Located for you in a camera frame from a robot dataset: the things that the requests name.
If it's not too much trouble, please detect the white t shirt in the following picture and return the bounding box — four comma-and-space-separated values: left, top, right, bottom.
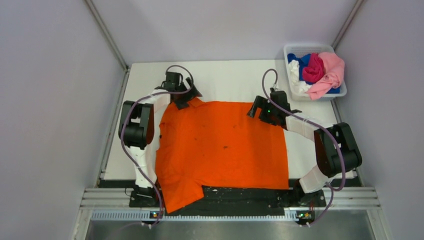
288, 60, 311, 94

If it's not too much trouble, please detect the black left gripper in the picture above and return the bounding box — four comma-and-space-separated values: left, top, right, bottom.
174, 77, 201, 110

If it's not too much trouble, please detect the magenta t shirt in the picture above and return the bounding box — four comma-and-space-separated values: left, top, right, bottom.
301, 53, 325, 85

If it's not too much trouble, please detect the orange t shirt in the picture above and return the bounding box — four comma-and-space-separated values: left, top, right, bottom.
155, 98, 289, 213

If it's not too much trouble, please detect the aluminium frame rail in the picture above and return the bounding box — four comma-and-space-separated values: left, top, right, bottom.
71, 187, 393, 240

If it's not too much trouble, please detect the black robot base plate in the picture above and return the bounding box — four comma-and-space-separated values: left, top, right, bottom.
97, 177, 362, 218

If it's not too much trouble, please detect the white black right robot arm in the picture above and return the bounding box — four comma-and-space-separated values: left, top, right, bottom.
247, 89, 362, 206

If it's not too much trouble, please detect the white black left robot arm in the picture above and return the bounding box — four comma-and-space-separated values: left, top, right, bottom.
118, 71, 201, 208

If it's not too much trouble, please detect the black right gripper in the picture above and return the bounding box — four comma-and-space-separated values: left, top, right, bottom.
247, 95, 278, 126

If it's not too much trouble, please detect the blue t shirt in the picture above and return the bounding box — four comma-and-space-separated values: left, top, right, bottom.
287, 53, 341, 94

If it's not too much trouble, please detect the pink t shirt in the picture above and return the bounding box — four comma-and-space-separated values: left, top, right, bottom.
306, 52, 345, 101

